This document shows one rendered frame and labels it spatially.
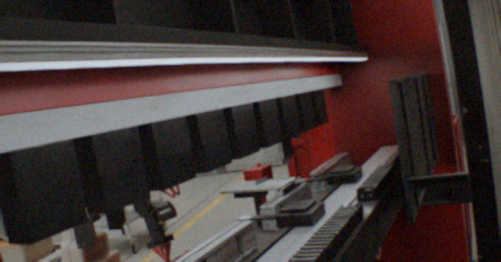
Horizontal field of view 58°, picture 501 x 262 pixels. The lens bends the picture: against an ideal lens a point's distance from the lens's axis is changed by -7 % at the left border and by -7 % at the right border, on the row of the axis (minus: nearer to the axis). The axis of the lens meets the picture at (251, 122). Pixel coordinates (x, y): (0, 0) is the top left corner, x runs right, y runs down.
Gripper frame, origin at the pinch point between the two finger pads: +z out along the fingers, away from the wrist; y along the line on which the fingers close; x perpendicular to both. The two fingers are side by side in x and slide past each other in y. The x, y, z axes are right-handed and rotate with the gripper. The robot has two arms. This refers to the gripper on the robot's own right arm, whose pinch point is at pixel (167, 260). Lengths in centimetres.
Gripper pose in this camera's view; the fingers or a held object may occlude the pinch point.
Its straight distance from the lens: 187.9
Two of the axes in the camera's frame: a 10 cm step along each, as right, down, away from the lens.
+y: 7.3, -3.9, -5.6
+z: 3.8, 9.1, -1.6
